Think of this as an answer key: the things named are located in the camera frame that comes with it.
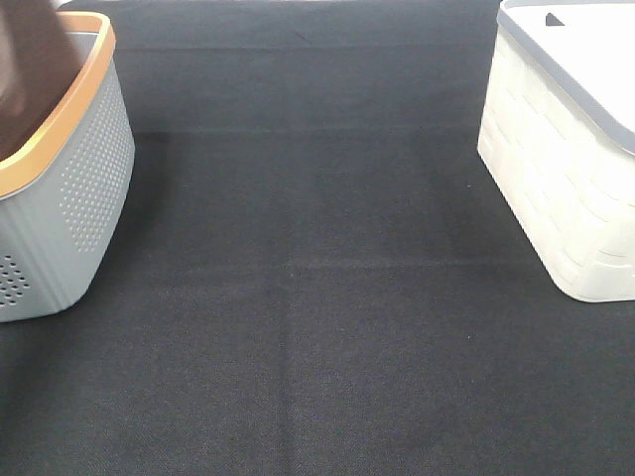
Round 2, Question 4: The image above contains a white plastic storage basket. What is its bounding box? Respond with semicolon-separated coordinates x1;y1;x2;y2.
477;1;634;302

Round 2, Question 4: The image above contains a grey perforated laundry basket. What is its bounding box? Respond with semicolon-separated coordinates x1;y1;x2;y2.
1;11;135;322

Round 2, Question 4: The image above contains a brown towel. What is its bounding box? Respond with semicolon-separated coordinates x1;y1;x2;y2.
1;1;81;160

